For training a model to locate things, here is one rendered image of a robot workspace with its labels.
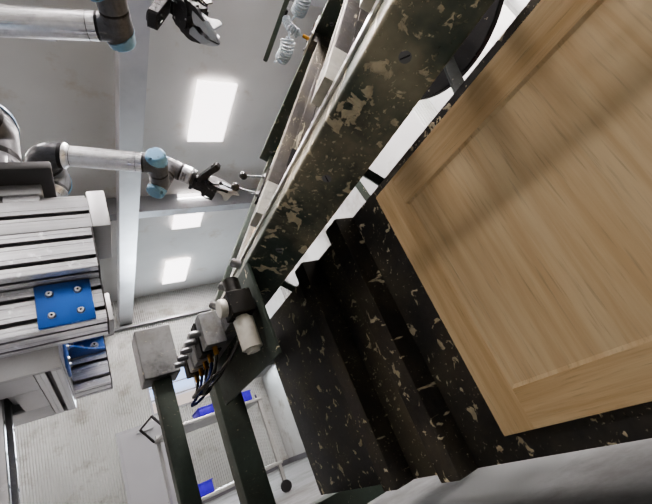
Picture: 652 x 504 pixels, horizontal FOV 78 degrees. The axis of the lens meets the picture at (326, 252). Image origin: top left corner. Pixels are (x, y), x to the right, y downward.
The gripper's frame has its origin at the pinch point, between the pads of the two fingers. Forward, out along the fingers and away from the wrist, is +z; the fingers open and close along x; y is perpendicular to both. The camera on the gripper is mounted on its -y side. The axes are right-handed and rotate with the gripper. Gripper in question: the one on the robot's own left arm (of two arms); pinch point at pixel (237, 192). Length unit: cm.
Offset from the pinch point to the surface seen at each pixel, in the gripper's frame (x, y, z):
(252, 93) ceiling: -529, 88, -36
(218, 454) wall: -404, 888, 211
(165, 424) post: 84, 46, 8
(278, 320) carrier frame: 53, 15, 32
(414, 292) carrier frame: 94, -42, 44
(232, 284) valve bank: 87, -20, 7
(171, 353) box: 65, 36, 1
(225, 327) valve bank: 88, -7, 10
